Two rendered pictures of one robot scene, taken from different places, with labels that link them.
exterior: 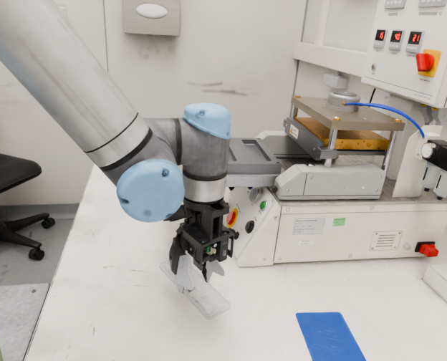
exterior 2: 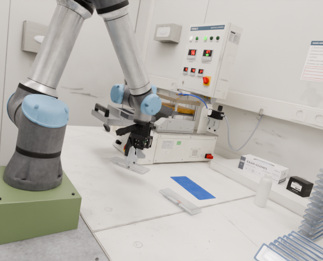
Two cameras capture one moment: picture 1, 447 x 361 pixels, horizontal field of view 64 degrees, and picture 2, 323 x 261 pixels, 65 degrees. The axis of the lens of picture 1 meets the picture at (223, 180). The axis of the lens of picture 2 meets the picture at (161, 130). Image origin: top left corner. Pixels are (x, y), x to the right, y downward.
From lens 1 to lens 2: 0.62 m
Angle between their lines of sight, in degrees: 28
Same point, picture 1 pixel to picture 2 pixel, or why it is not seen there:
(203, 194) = (146, 117)
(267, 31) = (110, 62)
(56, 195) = not seen: outside the picture
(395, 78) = (193, 86)
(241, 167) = not seen: hidden behind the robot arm
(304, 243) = (165, 153)
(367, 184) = (189, 126)
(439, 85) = (211, 88)
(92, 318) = (86, 180)
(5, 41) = (129, 51)
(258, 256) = (147, 159)
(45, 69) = (136, 60)
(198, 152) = not seen: hidden behind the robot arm
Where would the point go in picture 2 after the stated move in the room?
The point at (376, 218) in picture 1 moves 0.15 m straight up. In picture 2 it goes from (191, 142) to (197, 116)
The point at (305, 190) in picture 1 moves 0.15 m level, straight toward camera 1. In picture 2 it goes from (167, 127) to (173, 134)
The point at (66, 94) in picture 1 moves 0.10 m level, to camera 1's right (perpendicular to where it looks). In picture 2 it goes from (139, 69) to (167, 74)
